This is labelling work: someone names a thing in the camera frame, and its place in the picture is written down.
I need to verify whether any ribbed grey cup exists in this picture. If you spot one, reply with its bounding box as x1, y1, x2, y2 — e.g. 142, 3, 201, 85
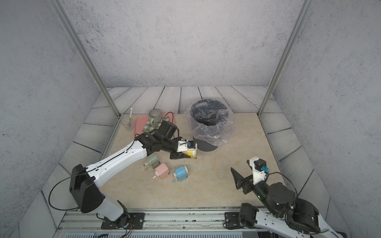
148, 109, 163, 125

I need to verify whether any blue pencil sharpener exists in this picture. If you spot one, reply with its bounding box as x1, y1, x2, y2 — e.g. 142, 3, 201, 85
173, 166, 188, 183

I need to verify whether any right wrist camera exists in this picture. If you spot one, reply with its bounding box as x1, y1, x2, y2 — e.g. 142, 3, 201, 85
249, 157, 269, 185

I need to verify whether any pink pencil sharpener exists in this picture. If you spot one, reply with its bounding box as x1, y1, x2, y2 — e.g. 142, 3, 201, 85
152, 163, 170, 179

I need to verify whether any green white pencil sharpener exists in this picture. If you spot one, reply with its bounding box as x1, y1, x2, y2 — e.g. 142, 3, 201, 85
143, 153, 161, 171

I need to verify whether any clear glass with stick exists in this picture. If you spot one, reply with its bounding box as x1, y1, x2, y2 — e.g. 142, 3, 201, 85
122, 107, 135, 131

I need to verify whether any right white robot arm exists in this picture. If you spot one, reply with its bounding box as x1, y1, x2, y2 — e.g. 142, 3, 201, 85
223, 169, 347, 238

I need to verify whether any pink plastic tray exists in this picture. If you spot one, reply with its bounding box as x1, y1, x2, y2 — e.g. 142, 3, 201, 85
135, 112, 175, 134

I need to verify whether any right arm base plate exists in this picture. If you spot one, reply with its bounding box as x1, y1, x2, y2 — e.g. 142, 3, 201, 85
222, 212, 247, 230

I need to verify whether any metal frame post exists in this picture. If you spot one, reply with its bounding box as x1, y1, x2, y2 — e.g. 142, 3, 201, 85
258, 0, 314, 118
49, 0, 121, 119

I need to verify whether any aluminium mounting rail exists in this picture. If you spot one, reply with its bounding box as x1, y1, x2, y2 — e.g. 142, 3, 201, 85
53, 208, 316, 238

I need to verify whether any left metal frame post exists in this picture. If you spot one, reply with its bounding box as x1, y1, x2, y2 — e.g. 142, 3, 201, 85
49, 0, 121, 119

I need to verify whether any clear plastic bin liner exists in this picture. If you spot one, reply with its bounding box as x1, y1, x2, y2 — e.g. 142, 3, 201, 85
184, 102, 236, 146

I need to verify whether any green checkered cloth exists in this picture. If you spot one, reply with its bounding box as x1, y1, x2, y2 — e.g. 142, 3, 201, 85
142, 116, 172, 132

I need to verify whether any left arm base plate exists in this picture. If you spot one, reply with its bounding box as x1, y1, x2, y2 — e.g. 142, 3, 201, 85
101, 212, 145, 230

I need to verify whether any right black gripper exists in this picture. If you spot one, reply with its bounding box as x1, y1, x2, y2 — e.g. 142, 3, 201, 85
231, 161, 281, 219

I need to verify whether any right metal frame post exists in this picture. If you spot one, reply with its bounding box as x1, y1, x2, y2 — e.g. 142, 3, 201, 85
258, 0, 314, 118

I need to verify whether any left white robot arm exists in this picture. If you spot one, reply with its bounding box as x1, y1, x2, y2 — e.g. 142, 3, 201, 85
68, 121, 197, 229

